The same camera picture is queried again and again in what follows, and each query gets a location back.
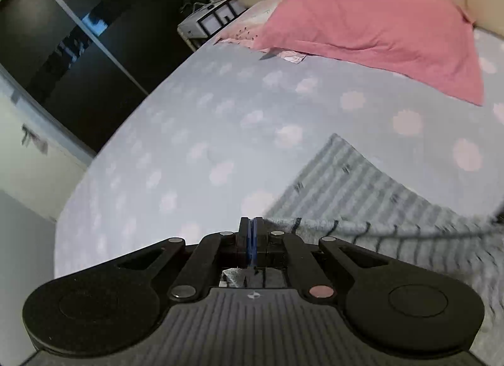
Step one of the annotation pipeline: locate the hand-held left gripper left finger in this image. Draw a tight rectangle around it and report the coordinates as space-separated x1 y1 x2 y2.
114 216 253 303

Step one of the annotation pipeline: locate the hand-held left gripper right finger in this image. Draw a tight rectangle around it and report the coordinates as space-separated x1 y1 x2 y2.
253 216 394 304

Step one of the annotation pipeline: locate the grey striped bow-print top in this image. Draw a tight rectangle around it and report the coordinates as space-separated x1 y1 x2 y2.
218 133 504 366

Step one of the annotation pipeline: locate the grey pink-dotted bed sheet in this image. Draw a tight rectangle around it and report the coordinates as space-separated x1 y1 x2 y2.
53 29 504 284

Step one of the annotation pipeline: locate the light pink patterned pillow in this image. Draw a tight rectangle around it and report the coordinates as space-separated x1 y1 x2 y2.
213 0 308 65

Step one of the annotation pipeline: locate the white door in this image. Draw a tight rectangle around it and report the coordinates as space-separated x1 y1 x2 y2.
0 67 95 225

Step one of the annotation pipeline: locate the white black-trimmed nightstand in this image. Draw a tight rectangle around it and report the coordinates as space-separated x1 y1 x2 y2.
177 0 249 52

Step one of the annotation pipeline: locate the small hanging pouch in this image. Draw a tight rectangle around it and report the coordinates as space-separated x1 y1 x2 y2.
21 124 49 154

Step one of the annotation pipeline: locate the black sliding-door wardrobe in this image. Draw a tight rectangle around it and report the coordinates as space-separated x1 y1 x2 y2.
0 0 198 154

